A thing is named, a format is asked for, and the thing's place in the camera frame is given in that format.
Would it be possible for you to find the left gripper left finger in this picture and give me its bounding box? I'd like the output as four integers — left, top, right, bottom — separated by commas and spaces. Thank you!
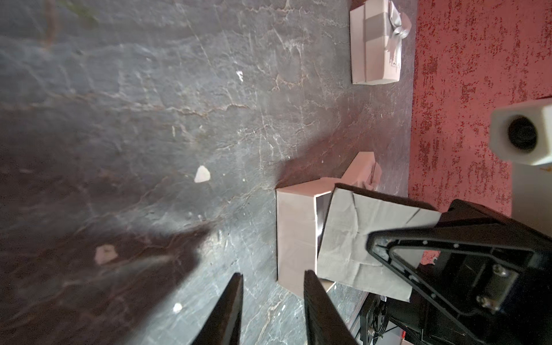
192, 273, 244, 345

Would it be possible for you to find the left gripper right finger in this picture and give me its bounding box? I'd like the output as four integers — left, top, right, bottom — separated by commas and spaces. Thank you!
303, 270, 357, 345

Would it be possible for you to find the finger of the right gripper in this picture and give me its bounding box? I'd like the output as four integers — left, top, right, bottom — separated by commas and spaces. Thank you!
366, 199, 551, 344

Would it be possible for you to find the small pink gift box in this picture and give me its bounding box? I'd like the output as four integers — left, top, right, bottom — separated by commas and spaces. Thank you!
341, 152, 382, 191

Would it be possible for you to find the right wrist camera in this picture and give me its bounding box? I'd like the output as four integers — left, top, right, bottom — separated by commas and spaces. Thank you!
489, 97, 551, 237

